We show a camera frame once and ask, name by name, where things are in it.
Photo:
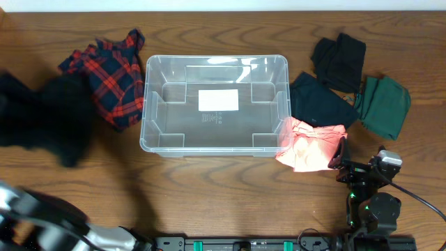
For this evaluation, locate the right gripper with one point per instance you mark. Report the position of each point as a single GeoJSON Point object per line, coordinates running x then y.
{"type": "Point", "coordinates": [355, 170]}

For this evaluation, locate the green garment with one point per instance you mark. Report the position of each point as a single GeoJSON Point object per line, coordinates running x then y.
{"type": "Point", "coordinates": [383, 105]}

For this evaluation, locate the red navy plaid shirt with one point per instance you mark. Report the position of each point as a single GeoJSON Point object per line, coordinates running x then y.
{"type": "Point", "coordinates": [112, 71]}

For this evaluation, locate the large black garment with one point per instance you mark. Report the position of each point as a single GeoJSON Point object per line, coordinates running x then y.
{"type": "Point", "coordinates": [58, 117]}

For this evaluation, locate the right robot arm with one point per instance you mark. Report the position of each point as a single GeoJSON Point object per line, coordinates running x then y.
{"type": "Point", "coordinates": [371, 215]}

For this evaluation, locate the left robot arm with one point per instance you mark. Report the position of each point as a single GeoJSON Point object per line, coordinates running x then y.
{"type": "Point", "coordinates": [34, 221]}

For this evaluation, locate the pink crumpled garment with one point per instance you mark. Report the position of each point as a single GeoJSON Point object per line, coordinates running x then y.
{"type": "Point", "coordinates": [306, 148]}

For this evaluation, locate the dark navy folded garment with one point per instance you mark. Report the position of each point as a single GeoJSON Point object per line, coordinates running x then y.
{"type": "Point", "coordinates": [317, 105]}

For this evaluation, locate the folded black cloth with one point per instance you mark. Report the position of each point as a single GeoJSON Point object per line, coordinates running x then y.
{"type": "Point", "coordinates": [338, 63]}

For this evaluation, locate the white label in bin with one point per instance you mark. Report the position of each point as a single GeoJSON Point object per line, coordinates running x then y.
{"type": "Point", "coordinates": [218, 100]}

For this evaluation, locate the clear plastic storage bin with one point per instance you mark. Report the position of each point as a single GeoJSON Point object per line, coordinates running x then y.
{"type": "Point", "coordinates": [172, 125]}

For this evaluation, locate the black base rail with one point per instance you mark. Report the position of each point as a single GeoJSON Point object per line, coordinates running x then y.
{"type": "Point", "coordinates": [310, 243]}

